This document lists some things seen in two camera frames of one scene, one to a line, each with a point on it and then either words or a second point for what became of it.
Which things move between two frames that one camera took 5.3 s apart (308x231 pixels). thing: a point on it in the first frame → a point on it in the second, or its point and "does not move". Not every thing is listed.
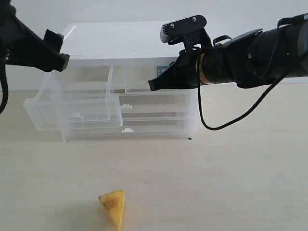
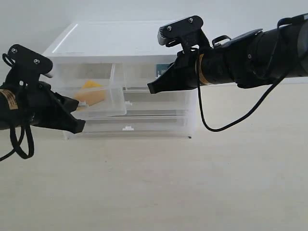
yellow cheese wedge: [113, 202] → [91, 93]
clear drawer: [134, 78] does not move
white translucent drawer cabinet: [103, 93] does not move
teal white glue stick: [160, 69] does not move
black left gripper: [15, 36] → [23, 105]
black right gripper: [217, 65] does not move
